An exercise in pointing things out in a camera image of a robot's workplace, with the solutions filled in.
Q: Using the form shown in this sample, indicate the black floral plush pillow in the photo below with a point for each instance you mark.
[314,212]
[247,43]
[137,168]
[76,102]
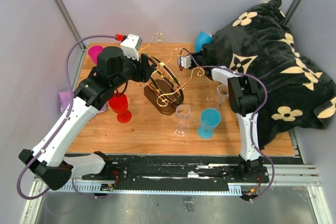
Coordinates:
[300,93]

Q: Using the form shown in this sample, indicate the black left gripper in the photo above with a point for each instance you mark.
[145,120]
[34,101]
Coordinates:
[144,69]

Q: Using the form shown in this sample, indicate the red plastic wine glass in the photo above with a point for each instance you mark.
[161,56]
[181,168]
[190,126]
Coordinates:
[119,104]

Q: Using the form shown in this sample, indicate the magenta plastic wine glass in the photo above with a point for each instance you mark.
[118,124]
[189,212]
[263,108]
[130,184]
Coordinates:
[93,53]

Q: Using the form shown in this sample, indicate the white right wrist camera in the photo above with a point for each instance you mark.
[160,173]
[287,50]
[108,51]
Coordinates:
[184,62]

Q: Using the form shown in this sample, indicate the purple folded cloth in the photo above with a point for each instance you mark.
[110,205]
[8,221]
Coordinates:
[65,97]

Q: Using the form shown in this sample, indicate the blue plastic wine glass front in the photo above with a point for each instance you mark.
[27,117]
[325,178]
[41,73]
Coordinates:
[209,121]

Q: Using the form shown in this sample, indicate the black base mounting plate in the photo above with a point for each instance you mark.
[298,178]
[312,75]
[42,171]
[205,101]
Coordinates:
[173,173]

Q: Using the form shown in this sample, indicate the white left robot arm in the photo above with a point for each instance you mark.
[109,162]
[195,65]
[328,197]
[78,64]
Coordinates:
[47,160]

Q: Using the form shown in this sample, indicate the blue plastic wine glass back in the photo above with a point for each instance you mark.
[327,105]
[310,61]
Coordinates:
[201,39]

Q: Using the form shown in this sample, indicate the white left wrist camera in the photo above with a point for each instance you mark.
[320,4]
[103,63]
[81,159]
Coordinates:
[130,45]

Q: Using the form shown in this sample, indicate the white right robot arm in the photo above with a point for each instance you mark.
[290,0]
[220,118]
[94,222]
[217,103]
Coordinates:
[246,95]

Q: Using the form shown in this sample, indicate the clear wine glass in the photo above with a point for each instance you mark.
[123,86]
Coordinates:
[182,115]
[221,95]

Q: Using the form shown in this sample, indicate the gold wire wine glass rack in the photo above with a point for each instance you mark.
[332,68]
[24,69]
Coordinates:
[163,89]

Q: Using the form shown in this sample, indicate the blue plastic wine glass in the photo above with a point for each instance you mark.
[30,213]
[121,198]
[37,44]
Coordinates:
[209,121]
[201,39]

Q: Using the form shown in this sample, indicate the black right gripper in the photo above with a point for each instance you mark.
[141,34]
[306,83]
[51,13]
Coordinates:
[198,53]

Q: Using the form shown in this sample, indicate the clear wine glass front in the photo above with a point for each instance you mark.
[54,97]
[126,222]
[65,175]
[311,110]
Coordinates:
[221,95]

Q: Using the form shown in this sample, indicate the clear wine glass back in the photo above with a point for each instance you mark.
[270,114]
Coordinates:
[182,115]

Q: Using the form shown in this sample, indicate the aluminium frame rail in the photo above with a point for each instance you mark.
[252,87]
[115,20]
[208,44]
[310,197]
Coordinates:
[282,174]

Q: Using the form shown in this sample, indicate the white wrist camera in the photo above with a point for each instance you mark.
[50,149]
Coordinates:
[184,62]
[130,45]

